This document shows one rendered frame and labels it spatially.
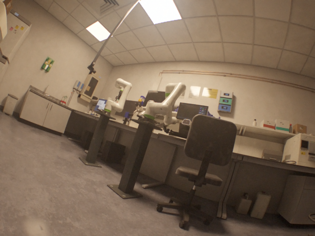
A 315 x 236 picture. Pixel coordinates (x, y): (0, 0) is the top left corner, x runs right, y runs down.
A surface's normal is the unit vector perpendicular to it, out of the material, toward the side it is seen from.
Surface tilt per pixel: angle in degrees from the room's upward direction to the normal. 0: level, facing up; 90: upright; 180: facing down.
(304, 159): 90
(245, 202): 90
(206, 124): 90
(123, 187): 90
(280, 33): 180
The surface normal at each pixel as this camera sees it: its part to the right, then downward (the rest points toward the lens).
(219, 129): -0.24, -0.28
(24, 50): 0.84, 0.17
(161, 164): -0.45, -0.32
